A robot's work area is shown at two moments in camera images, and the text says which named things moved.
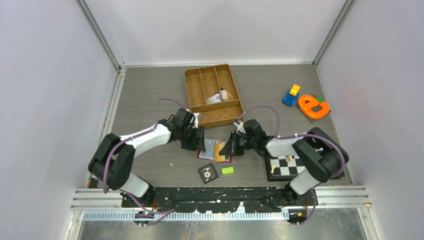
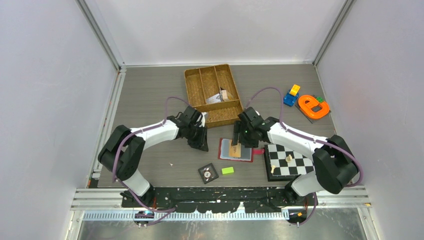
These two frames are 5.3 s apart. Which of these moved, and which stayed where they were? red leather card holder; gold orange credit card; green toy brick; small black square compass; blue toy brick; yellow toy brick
Moved: red leather card holder; gold orange credit card
Stayed: small black square compass; yellow toy brick; blue toy brick; green toy brick
